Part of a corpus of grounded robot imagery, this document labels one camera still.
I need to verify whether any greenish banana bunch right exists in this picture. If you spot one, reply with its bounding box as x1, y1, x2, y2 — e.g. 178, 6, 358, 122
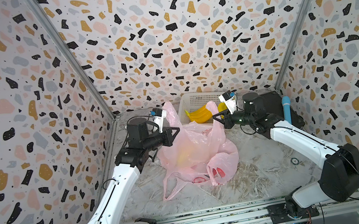
218, 102, 228, 112

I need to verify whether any white plastic basket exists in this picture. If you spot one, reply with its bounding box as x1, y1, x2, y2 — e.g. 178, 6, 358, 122
178, 92, 223, 132

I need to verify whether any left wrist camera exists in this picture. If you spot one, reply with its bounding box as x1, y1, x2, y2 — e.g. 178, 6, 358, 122
150, 108, 167, 133

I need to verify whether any yellow banana bunch middle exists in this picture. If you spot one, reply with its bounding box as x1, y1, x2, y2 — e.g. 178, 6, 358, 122
185, 105, 212, 124

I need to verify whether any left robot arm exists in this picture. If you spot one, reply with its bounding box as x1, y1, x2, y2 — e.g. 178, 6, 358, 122
87, 108, 180, 224

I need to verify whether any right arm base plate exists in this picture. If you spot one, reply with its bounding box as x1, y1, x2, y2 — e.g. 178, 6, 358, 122
267, 202, 320, 224

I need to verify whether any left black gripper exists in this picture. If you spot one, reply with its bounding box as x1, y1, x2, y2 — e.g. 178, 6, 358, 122
140, 123, 183, 154

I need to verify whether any blue microphone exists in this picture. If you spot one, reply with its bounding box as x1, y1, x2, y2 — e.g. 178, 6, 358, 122
281, 96, 293, 124

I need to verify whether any pink plastic bag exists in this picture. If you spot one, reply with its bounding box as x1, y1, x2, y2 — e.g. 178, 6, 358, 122
163, 149, 239, 201
147, 91, 243, 188

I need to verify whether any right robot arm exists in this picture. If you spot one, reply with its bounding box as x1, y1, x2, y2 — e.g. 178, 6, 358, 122
212, 91, 359, 219

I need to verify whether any black case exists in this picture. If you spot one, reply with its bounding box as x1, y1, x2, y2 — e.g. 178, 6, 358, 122
260, 91, 305, 129

